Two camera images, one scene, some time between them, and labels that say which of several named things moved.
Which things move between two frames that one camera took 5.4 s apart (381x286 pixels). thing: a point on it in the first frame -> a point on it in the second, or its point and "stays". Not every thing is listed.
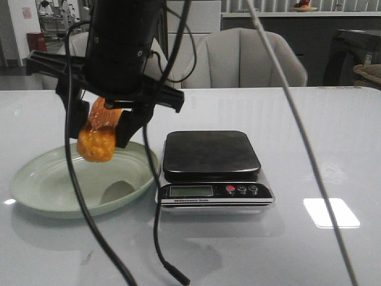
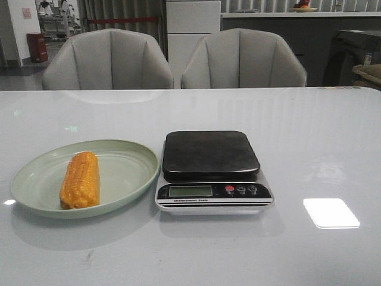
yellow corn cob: (97, 138) -> (80, 187)
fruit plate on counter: (303, 6) stays
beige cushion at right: (370, 74) stays
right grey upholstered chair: (239, 57) stays
